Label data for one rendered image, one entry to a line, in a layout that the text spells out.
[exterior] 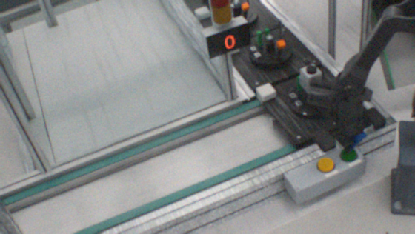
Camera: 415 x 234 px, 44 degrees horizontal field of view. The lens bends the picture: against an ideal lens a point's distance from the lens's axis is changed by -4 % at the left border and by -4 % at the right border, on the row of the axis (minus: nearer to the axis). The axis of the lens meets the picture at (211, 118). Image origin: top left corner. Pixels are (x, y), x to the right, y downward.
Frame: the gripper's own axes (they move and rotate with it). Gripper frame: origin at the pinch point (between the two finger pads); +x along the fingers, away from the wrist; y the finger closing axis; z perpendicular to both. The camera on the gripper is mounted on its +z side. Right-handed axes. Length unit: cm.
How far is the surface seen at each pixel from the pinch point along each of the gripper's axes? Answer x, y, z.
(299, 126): 3.8, 6.1, 14.4
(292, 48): 2.0, -8.2, 44.0
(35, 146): -5, 74, 35
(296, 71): 3.8, -4.6, 35.5
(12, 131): 16, 85, 71
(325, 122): 3.7, -0.8, 12.2
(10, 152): 16, 87, 60
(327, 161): 3.5, 6.3, -0.2
